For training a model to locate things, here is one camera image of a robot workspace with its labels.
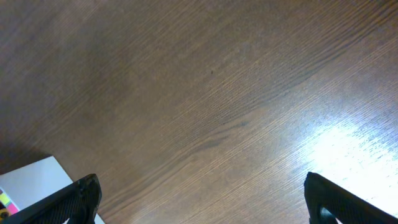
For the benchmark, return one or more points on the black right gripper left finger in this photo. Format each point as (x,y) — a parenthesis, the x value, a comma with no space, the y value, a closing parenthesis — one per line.
(76,203)

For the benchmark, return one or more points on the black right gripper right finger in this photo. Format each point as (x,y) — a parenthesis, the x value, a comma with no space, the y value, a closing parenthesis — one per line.
(330,203)

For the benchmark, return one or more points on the colourful puzzle cube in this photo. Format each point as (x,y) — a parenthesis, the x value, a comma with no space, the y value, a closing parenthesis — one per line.
(8,207)

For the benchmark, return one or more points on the white cardboard box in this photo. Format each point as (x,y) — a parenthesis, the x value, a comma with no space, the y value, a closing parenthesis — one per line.
(32,183)

